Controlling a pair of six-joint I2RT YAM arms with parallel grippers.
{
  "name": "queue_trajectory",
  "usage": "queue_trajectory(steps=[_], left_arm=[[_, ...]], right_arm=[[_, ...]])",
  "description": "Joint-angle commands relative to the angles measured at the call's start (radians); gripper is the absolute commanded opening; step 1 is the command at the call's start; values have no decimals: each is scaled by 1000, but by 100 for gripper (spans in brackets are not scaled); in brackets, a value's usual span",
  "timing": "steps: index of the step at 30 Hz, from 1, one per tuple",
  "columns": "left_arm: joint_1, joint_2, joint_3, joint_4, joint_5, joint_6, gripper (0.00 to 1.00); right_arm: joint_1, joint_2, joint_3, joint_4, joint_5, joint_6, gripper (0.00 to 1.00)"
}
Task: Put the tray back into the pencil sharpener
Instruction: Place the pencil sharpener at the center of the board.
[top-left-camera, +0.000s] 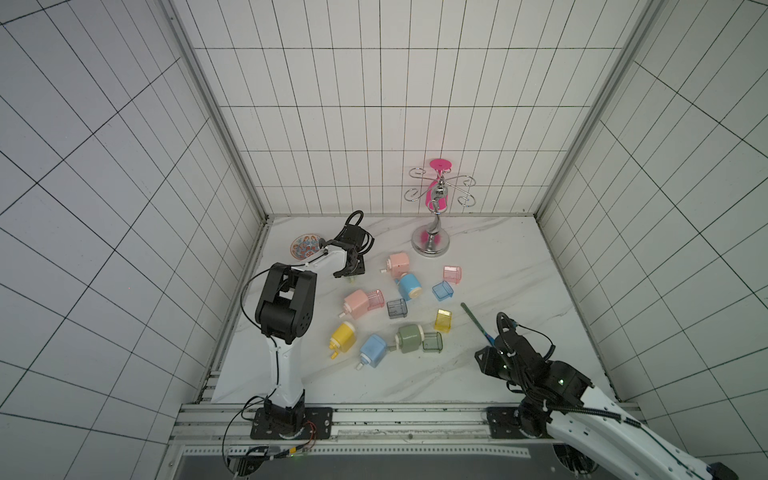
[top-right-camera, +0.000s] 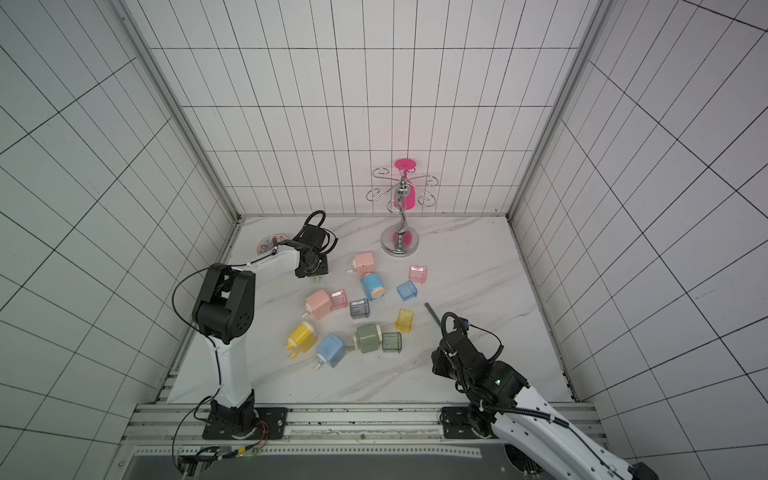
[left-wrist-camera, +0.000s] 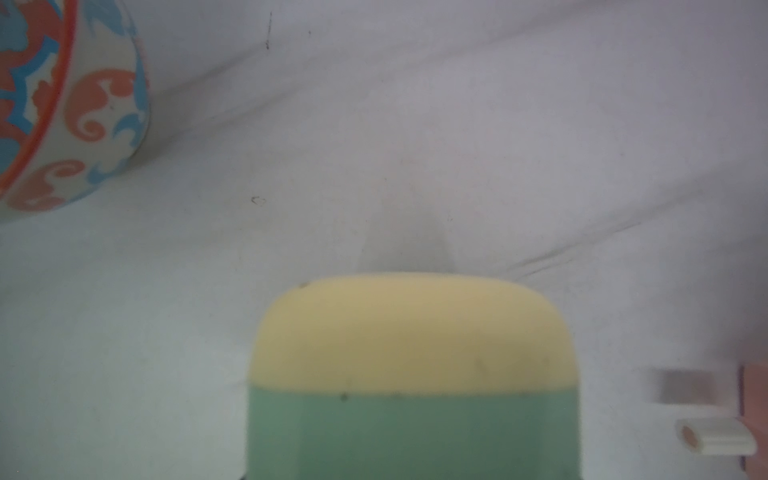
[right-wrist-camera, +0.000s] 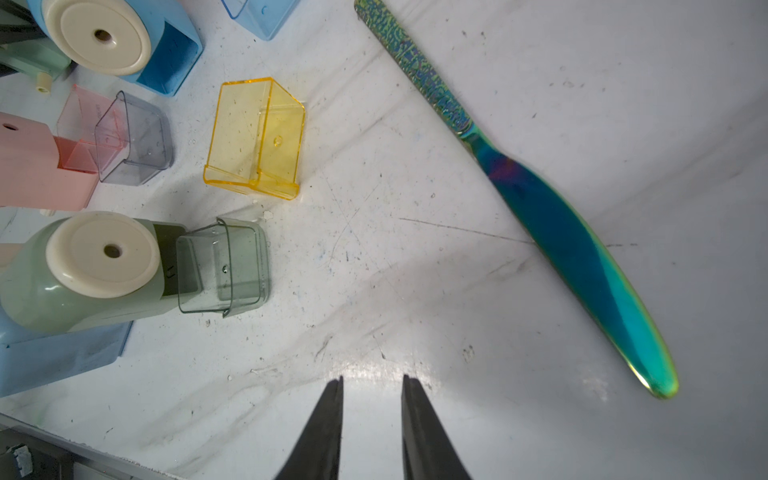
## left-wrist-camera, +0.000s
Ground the light green pencil sharpener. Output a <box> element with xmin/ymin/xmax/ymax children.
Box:
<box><xmin>245</xmin><ymin>273</ymin><xmax>582</xmax><ymax>479</ymax></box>

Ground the patterned ceramic bowl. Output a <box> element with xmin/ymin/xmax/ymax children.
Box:
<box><xmin>1</xmin><ymin>0</ymin><xmax>150</xmax><ymax>222</ymax></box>

